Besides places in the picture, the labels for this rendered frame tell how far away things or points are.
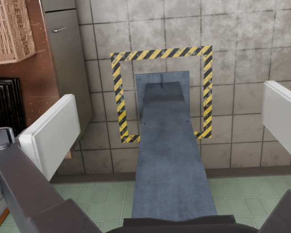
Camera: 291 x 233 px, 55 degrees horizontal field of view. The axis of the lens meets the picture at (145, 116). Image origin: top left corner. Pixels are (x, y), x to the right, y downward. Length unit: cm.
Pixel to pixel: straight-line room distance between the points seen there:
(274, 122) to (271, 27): 159
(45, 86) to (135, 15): 70
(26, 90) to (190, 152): 70
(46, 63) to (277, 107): 104
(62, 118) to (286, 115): 13
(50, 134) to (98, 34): 153
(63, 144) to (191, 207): 56
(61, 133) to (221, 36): 155
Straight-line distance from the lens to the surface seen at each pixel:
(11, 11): 105
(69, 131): 19
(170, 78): 169
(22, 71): 121
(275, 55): 180
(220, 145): 191
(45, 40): 114
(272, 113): 19
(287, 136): 17
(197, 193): 75
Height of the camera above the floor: 164
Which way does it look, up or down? 67 degrees down
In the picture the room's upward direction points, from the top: 175 degrees counter-clockwise
